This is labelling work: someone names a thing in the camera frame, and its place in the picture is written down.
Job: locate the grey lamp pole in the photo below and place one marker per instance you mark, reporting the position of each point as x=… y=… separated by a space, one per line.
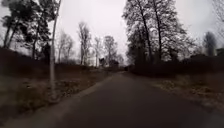
x=52 y=60

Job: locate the row of bare trees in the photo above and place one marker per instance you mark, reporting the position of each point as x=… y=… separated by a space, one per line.
x=156 y=30
x=83 y=43

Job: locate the grass verge with dry leaves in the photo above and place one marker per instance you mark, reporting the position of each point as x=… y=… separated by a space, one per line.
x=196 y=87
x=30 y=90

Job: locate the dark asphalt path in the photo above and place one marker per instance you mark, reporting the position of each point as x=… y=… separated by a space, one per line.
x=130 y=103

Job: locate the dark hedge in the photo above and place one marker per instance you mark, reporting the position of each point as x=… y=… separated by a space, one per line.
x=176 y=66
x=30 y=63

